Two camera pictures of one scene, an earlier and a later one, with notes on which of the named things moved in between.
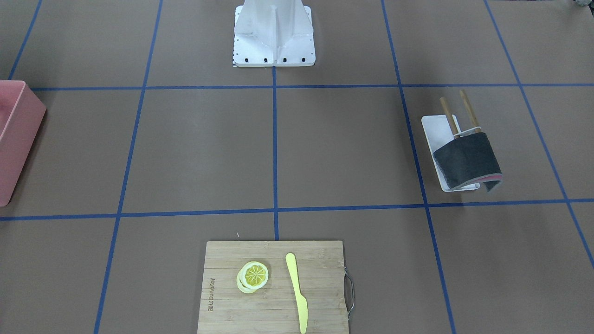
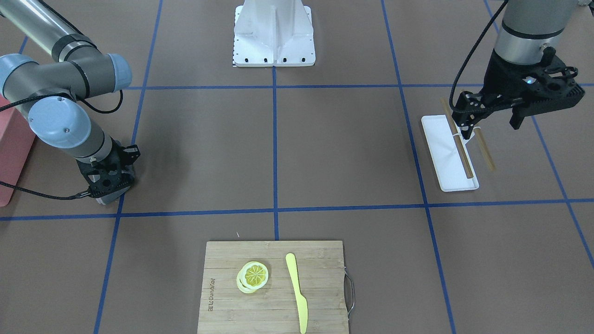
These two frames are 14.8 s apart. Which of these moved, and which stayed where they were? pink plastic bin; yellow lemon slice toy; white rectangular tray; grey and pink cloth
Moved: grey and pink cloth
Stayed: white rectangular tray; yellow lemon slice toy; pink plastic bin
